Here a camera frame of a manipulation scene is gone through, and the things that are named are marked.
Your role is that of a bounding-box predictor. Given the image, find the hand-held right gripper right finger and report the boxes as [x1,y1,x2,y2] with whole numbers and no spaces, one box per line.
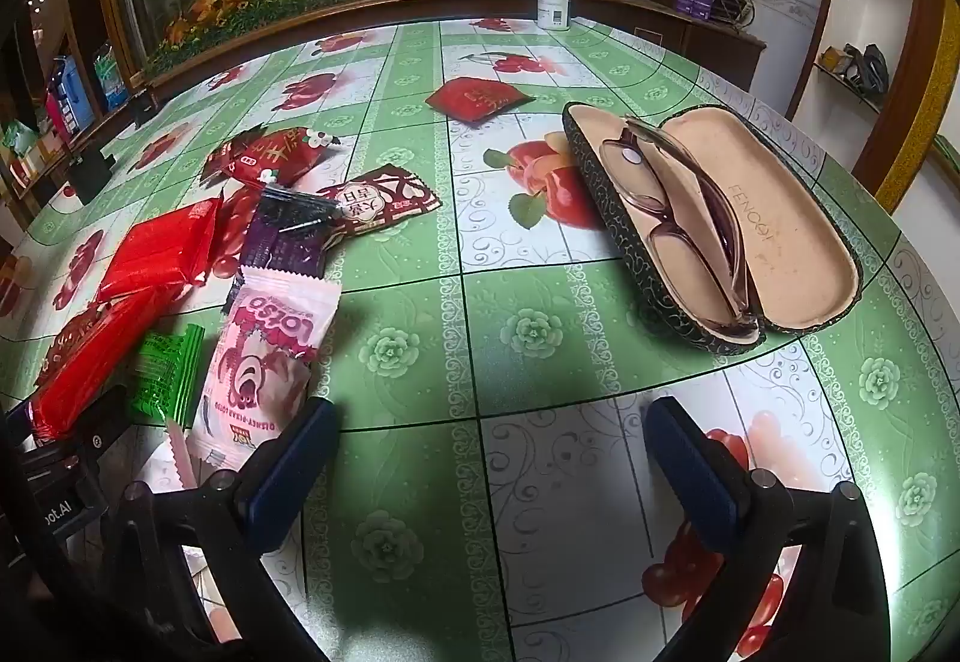
[645,396,895,662]

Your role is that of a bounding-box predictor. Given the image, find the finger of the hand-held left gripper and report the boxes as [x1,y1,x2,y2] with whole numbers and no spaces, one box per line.
[6,384,130,462]

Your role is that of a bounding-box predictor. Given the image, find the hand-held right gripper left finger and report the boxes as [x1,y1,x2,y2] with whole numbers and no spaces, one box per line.
[105,398,340,662]

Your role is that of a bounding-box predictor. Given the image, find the long red snack packet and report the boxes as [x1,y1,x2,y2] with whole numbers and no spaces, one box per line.
[30,290,177,442]

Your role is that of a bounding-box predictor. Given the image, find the green snack packet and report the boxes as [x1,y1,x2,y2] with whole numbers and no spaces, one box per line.
[127,324,207,427]

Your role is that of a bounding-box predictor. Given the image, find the pink cartoon snack packet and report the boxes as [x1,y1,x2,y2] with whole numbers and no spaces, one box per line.
[184,264,342,472]

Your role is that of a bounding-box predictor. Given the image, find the plain red snack packet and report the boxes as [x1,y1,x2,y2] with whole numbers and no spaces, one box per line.
[96,197,226,303]

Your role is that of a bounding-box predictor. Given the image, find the purple snack packet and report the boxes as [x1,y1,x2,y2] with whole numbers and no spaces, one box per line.
[238,185,342,280]

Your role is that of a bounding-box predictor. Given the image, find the dark red white snack packet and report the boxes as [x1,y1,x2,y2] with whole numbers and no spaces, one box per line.
[316,163,442,239]

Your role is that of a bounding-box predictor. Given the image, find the red flower print snack packet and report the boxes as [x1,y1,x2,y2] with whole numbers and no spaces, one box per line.
[202,125,346,190]

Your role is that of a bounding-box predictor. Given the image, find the small red snack packet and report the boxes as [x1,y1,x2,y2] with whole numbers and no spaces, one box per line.
[425,77,537,123]

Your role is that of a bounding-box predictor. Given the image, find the green floral tablecloth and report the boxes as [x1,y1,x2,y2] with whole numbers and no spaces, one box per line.
[0,17,960,662]

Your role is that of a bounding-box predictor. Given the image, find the open patterned glasses case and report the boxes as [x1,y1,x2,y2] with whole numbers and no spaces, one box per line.
[562,101,863,355]

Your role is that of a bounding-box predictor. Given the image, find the small black stand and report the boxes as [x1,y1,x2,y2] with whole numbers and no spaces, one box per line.
[67,155,118,199]

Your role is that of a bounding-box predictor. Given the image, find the green pack on shelf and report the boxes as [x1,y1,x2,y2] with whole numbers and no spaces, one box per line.
[1,120,38,172]

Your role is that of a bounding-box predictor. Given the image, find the black jar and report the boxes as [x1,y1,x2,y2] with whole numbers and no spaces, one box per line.
[131,84,163,127]

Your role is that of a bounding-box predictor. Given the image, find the blue box on shelf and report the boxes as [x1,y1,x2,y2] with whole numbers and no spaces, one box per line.
[46,56,97,134]

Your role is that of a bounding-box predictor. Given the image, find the teal pack on shelf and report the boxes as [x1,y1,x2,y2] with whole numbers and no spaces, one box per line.
[91,43,130,109]

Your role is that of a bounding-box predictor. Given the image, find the wooden corner cabinet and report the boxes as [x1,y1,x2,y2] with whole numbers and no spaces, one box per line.
[645,0,777,94]

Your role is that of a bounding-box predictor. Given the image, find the dark items on white shelf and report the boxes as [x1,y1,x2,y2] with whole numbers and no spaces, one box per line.
[817,43,893,94]

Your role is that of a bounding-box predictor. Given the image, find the purple frame eyeglasses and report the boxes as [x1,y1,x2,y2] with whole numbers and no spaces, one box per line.
[600,116,764,340]

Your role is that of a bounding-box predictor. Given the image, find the tangled dark cables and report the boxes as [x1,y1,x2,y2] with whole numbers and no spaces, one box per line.
[712,0,760,27]

